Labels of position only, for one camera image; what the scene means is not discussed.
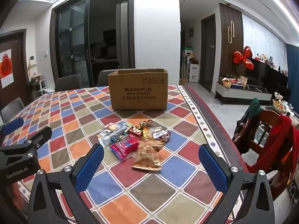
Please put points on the brown wooden chair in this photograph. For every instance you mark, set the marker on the brown wooden chair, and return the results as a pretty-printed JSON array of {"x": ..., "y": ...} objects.
[{"x": 264, "y": 140}]

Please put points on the gold and white ornament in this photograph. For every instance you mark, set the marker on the gold and white ornament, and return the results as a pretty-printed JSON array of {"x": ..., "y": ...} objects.
[{"x": 280, "y": 105}]

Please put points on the large red snack packet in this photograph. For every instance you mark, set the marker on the large red snack packet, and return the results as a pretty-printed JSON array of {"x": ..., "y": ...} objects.
[{"x": 125, "y": 145}]

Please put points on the red and white door poster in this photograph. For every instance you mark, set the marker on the red and white door poster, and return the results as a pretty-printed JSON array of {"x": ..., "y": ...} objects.
[{"x": 5, "y": 67}]

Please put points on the brown wooden door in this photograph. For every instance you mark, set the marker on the brown wooden door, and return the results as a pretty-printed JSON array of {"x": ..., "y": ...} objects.
[{"x": 19, "y": 70}]

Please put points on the white snack packet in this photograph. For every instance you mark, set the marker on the white snack packet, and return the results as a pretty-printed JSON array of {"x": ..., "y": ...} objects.
[{"x": 108, "y": 136}]

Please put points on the fruit basket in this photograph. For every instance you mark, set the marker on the fruit basket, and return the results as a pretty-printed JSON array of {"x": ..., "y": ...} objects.
[{"x": 226, "y": 83}]

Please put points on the small gold packet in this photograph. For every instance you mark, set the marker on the small gold packet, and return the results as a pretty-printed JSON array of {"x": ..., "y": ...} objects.
[{"x": 147, "y": 134}]

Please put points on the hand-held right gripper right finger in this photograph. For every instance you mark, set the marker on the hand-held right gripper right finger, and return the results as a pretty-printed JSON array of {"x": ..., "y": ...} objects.
[{"x": 213, "y": 170}]

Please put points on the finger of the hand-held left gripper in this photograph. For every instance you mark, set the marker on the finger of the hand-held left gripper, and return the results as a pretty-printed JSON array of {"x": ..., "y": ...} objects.
[
  {"x": 14, "y": 124},
  {"x": 39, "y": 136}
]

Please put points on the dark green garment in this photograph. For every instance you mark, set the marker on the dark green garment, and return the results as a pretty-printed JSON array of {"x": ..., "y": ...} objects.
[{"x": 250, "y": 114}]

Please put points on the white stool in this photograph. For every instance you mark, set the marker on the white stool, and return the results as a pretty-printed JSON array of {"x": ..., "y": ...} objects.
[{"x": 41, "y": 85}]

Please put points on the white storage shelf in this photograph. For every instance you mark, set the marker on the white storage shelf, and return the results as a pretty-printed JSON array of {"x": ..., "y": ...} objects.
[{"x": 192, "y": 71}]

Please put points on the dark hallway door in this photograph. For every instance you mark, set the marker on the dark hallway door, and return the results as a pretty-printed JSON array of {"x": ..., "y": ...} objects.
[{"x": 208, "y": 51}]

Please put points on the red bow balloon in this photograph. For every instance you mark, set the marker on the red bow balloon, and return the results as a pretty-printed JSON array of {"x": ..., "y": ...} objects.
[{"x": 243, "y": 59}]

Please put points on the pale yellow snack packet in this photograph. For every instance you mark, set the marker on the pale yellow snack packet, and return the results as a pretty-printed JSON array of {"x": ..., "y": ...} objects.
[{"x": 114, "y": 127}]

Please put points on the gold snack packet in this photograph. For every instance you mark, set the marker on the gold snack packet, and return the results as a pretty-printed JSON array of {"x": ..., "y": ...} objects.
[{"x": 147, "y": 155}]

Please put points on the brown cardboard box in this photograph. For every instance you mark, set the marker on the brown cardboard box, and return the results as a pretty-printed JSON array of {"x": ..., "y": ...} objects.
[{"x": 139, "y": 95}]

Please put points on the grey dining chair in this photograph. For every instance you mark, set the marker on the grey dining chair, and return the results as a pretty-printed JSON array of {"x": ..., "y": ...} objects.
[
  {"x": 102, "y": 77},
  {"x": 12, "y": 108},
  {"x": 67, "y": 82}
]

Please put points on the black television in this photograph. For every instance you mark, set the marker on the black television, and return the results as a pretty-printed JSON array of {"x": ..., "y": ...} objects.
[{"x": 266, "y": 74}]

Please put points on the black-framed glass sliding door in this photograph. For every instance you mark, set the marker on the black-framed glass sliding door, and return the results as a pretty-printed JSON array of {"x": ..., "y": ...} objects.
[{"x": 72, "y": 44}]

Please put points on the bronze-ended candy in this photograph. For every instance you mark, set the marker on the bronze-ended candy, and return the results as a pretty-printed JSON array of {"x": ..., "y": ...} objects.
[{"x": 144, "y": 123}]

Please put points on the white tv cabinet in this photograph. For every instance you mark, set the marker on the white tv cabinet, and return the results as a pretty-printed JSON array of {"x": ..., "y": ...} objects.
[{"x": 240, "y": 93}]

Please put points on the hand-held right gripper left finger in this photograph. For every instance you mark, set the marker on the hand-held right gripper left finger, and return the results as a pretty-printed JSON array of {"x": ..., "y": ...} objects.
[{"x": 90, "y": 168}]

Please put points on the small white dark-print packet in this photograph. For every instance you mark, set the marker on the small white dark-print packet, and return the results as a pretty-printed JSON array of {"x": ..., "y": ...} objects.
[{"x": 157, "y": 131}]

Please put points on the white wall intercom panel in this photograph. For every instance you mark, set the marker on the white wall intercom panel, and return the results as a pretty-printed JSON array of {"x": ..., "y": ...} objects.
[{"x": 32, "y": 60}]

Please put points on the red cloth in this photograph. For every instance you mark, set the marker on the red cloth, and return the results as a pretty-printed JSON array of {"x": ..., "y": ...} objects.
[{"x": 278, "y": 142}]

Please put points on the blue curtain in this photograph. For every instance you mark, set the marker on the blue curtain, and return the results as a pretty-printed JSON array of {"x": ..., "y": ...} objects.
[{"x": 293, "y": 74}]

